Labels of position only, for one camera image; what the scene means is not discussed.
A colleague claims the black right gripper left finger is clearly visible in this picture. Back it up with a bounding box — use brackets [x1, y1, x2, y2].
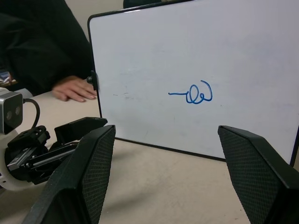
[22, 125, 116, 224]

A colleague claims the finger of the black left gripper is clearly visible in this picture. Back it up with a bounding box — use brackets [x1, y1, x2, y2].
[54, 117, 108, 144]

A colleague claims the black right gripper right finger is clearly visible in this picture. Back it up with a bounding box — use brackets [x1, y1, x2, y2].
[217, 125, 299, 224]

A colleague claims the person's bare hand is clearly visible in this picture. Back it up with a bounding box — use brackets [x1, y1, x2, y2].
[51, 76, 98, 102]

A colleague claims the black whiteboard stand knob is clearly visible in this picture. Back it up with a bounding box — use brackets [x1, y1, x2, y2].
[86, 70, 100, 91]

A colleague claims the colourful background clutter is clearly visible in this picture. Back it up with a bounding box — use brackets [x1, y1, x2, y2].
[0, 68, 19, 86]

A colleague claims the person's black-sleeved arm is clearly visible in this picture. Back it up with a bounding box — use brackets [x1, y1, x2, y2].
[0, 0, 94, 97]

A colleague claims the black-framed whiteboard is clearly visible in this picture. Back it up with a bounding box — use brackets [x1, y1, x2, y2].
[87, 0, 299, 167]

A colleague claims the black robot wrist cable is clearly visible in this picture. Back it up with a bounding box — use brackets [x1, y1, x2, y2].
[22, 98, 41, 129]

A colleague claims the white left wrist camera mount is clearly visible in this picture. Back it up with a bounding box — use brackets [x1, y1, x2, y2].
[0, 91, 24, 191]

